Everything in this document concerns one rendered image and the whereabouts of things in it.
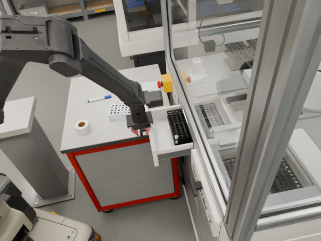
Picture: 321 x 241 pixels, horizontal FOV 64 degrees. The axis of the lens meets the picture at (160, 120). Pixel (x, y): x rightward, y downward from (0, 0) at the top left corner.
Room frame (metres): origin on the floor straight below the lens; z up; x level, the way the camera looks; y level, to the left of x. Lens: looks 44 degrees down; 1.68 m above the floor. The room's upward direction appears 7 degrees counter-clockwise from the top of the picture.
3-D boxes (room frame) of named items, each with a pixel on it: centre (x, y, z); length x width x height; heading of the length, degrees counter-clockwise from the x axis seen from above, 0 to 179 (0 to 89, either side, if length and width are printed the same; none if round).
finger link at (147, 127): (0.73, 0.08, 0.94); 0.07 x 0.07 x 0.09; 5
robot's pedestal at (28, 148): (1.15, 0.87, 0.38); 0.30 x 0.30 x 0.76; 7
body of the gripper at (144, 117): (0.73, 0.08, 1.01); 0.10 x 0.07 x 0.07; 95
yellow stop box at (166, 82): (1.11, -0.05, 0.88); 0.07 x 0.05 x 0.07; 4
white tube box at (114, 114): (1.04, 0.20, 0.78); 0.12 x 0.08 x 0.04; 83
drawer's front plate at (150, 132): (0.77, 0.05, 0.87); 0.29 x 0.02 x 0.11; 4
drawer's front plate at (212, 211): (0.46, -0.12, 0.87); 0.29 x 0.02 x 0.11; 4
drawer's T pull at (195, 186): (0.46, -0.09, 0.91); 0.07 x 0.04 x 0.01; 4
